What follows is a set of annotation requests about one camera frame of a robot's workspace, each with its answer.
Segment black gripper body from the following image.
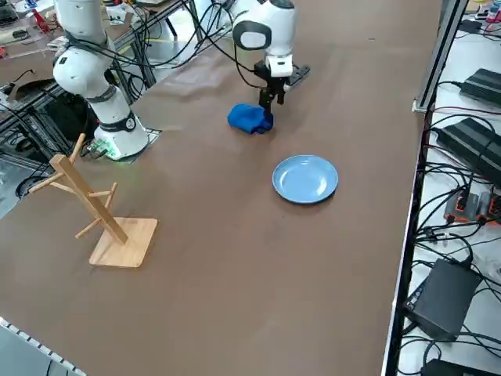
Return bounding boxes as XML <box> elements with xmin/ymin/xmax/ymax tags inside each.
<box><xmin>254</xmin><ymin>60</ymin><xmax>293</xmax><ymax>89</ymax></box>

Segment blue cloth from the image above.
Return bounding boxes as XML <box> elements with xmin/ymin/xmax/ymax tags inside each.
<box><xmin>227</xmin><ymin>103</ymin><xmax>275</xmax><ymax>136</ymax></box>

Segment light blue plastic plate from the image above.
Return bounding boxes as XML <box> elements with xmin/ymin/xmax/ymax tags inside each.
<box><xmin>272</xmin><ymin>154</ymin><xmax>340</xmax><ymax>204</ymax></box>

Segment large black power adapter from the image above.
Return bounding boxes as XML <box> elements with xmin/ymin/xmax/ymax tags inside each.
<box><xmin>436</xmin><ymin>117</ymin><xmax>501</xmax><ymax>185</ymax></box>

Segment black bag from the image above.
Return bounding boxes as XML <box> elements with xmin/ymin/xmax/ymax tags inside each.
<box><xmin>46</xmin><ymin>92</ymin><xmax>101</xmax><ymax>142</ymax></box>

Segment wooden cup rack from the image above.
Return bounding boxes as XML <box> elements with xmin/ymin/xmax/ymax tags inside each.
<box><xmin>29</xmin><ymin>132</ymin><xmax>159</xmax><ymax>269</ymax></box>

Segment small black power adapter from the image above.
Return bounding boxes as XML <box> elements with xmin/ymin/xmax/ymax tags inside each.
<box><xmin>460</xmin><ymin>68</ymin><xmax>501</xmax><ymax>106</ymax></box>

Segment orange black device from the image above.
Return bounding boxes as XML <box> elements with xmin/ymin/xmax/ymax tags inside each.
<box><xmin>477</xmin><ymin>190</ymin><xmax>501</xmax><ymax>223</ymax></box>
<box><xmin>444</xmin><ymin>191</ymin><xmax>481</xmax><ymax>225</ymax></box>

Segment black power supply box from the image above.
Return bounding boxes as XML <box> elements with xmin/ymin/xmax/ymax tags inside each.
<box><xmin>402</xmin><ymin>258</ymin><xmax>483</xmax><ymax>342</ymax></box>

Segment flat black box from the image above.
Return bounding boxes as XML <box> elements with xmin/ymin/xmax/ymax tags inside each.
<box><xmin>420</xmin><ymin>358</ymin><xmax>501</xmax><ymax>376</ymax></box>

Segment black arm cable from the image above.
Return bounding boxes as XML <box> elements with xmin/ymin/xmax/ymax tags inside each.
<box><xmin>232</xmin><ymin>38</ymin><xmax>267</xmax><ymax>89</ymax></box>

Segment aluminium frame post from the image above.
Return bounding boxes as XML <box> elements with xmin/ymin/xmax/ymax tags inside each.
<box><xmin>413</xmin><ymin>0</ymin><xmax>470</xmax><ymax>113</ymax></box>

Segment grey cable duct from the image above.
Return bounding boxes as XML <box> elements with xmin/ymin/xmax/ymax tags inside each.
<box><xmin>0</xmin><ymin>316</ymin><xmax>86</xmax><ymax>376</ymax></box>

